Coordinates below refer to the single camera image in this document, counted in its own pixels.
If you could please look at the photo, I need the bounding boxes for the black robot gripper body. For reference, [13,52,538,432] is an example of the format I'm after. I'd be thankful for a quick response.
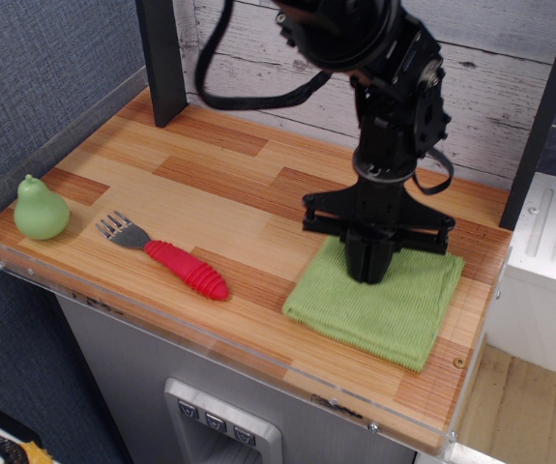
[303,164,455,255]

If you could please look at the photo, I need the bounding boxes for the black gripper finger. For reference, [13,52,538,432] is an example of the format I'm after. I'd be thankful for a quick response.
[344,231,368,281]
[366,239,395,284]

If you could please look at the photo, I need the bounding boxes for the green cloth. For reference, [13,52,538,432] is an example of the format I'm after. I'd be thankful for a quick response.
[282,237,465,372]

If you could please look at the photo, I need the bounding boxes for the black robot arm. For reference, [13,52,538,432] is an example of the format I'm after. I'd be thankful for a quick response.
[277,1,455,284]

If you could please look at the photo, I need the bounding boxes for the white toy sink unit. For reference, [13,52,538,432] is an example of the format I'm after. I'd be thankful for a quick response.
[484,174,556,372]

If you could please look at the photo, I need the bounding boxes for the silver dispenser panel with buttons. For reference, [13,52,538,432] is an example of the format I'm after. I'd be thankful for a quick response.
[163,378,283,463]

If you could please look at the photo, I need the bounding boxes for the grey toy fridge cabinet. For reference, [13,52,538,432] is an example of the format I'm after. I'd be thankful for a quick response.
[59,298,416,463]

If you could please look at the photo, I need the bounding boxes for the green toy pear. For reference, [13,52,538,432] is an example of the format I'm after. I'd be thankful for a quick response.
[14,174,71,241]

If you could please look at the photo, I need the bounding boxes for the yellow object at corner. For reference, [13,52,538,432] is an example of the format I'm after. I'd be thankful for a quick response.
[19,441,56,464]

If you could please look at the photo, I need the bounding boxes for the black right vertical post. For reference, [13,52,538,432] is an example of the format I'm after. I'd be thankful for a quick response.
[499,56,556,231]

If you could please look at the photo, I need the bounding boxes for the black vertical post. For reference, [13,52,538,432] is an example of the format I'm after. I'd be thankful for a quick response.
[135,0,188,128]
[499,56,556,231]

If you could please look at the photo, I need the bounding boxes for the red handled metal fork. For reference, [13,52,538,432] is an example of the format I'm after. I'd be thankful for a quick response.
[96,211,230,301]

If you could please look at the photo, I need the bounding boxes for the black cable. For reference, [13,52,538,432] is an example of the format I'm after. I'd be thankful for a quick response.
[193,0,455,197]

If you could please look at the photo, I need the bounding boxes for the black left vertical post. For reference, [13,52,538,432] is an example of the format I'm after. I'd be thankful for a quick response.
[135,0,188,128]

